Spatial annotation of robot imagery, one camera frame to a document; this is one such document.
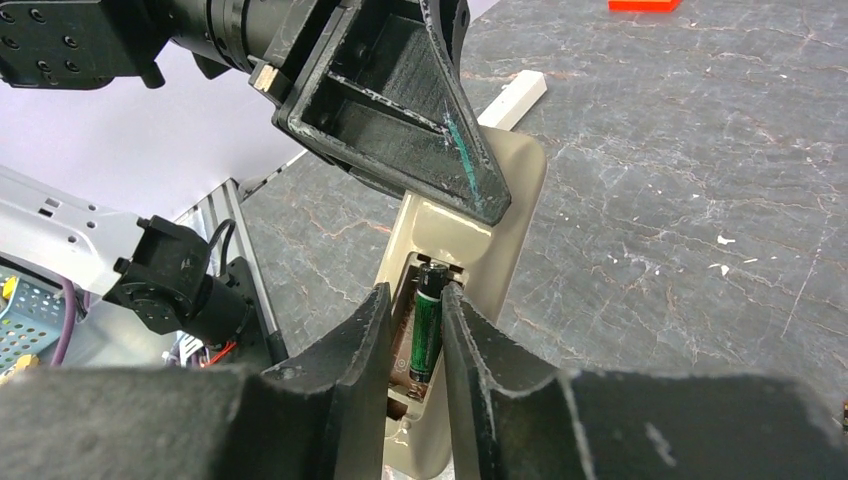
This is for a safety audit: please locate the green AAA battery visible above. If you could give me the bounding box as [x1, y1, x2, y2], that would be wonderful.
[409, 263, 449, 383]

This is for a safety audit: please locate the beige remote control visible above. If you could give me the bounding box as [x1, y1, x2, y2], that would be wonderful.
[376, 128, 547, 479]

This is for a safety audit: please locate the white and black stick remote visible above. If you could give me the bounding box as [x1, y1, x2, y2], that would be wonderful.
[477, 70, 548, 131]

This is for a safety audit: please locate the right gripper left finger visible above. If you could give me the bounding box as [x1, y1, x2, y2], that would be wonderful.
[1, 283, 393, 479]

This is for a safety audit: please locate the red rectangular block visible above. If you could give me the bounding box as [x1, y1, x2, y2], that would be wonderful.
[607, 0, 681, 14]

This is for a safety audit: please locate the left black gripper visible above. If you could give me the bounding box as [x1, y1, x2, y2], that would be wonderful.
[248, 1, 511, 226]

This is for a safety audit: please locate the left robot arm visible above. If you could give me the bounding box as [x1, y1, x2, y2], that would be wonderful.
[1, 0, 511, 226]

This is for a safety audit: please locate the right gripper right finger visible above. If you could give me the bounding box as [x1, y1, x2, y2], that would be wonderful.
[442, 285, 847, 479]

